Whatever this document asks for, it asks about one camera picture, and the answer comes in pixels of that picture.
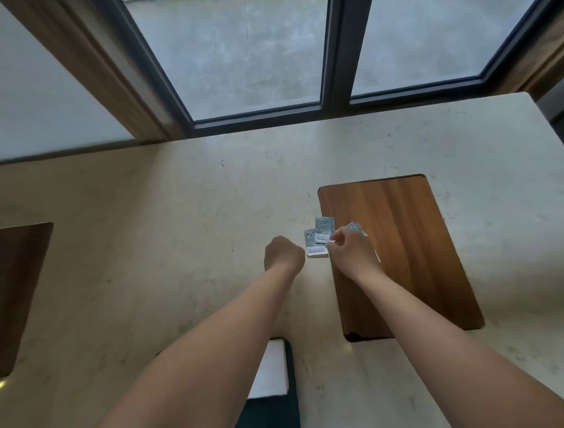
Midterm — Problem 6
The person's left hand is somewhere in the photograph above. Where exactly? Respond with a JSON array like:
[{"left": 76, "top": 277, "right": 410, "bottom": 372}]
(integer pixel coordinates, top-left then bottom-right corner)
[{"left": 263, "top": 236, "right": 306, "bottom": 277}]

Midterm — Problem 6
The person's right hand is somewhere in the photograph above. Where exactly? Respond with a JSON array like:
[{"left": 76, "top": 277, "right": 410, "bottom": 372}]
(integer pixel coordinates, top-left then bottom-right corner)
[{"left": 325, "top": 225, "right": 383, "bottom": 284}]

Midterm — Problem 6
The white paper napkin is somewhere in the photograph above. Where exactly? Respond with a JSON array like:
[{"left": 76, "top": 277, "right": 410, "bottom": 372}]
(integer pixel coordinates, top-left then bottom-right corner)
[{"left": 246, "top": 338, "right": 290, "bottom": 400}]

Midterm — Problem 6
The dark green tray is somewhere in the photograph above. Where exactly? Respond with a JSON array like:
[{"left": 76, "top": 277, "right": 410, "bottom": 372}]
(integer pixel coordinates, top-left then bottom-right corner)
[{"left": 236, "top": 337, "right": 301, "bottom": 428}]

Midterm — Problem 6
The person's right forearm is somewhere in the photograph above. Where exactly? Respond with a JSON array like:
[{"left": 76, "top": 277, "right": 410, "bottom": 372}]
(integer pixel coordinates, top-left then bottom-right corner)
[{"left": 352, "top": 264, "right": 564, "bottom": 428}]

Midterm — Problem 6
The person's left forearm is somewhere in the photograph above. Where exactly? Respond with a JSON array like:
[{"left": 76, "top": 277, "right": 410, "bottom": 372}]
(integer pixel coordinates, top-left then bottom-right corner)
[{"left": 95, "top": 266, "right": 296, "bottom": 428}]

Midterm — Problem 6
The brown wooden placemat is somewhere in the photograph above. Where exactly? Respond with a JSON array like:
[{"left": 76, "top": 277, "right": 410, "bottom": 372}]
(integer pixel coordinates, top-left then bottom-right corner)
[
  {"left": 0, "top": 222, "right": 55, "bottom": 378},
  {"left": 317, "top": 173, "right": 485, "bottom": 343}
]

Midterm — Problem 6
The black window frame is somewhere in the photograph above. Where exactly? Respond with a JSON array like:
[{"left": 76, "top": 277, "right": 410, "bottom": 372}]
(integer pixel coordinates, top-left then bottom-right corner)
[{"left": 95, "top": 0, "right": 564, "bottom": 138}]

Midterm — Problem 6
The wooden wall post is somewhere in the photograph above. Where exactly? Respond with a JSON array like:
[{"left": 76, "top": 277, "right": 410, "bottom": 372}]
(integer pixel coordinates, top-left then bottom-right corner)
[
  {"left": 0, "top": 0, "right": 186, "bottom": 143},
  {"left": 491, "top": 8, "right": 564, "bottom": 102}
]

